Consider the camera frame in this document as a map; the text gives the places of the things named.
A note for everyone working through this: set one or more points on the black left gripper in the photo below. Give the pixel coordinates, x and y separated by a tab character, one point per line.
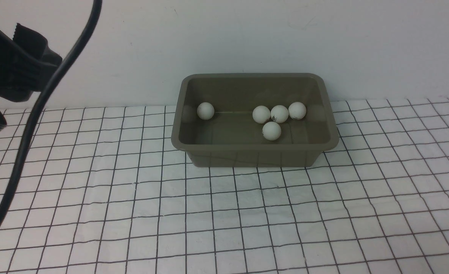
26	63

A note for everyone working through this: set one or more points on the white ping-pong ball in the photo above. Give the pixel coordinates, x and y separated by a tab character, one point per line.
205	111
261	114
279	114
297	110
271	131

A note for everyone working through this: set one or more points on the white grid-pattern table mat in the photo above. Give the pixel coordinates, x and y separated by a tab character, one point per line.
105	192

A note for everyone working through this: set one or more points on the olive plastic storage bin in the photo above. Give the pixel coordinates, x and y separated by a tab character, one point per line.
233	139

